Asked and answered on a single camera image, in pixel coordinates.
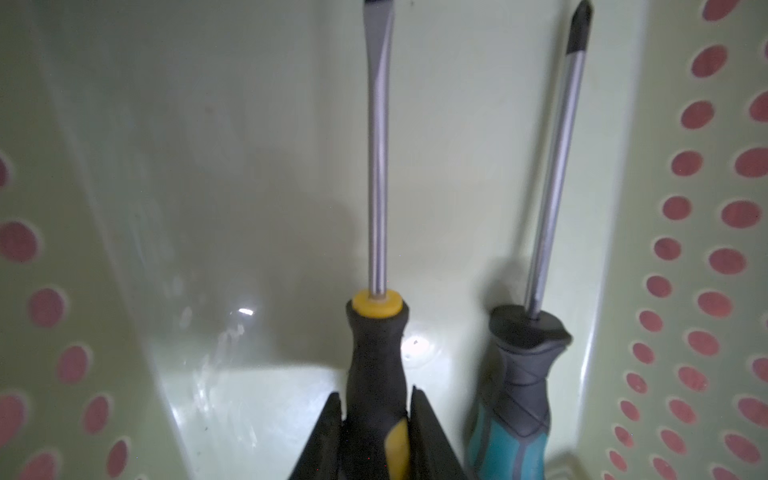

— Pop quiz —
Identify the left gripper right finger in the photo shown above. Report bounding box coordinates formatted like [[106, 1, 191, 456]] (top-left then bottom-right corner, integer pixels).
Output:
[[409, 386, 467, 480]]

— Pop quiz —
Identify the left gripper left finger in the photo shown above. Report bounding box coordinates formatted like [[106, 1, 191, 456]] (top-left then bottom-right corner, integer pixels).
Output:
[[288, 392, 343, 480]]

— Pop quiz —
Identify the black yellow small screwdriver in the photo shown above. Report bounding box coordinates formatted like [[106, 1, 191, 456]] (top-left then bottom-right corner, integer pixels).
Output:
[[341, 1, 410, 479]]

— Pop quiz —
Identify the green black screwdriver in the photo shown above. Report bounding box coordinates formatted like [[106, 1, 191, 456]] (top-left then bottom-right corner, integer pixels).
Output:
[[467, 1, 594, 479]]

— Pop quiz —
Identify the light green plastic bin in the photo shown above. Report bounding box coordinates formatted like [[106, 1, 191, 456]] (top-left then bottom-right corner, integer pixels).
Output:
[[1, 1, 767, 479]]

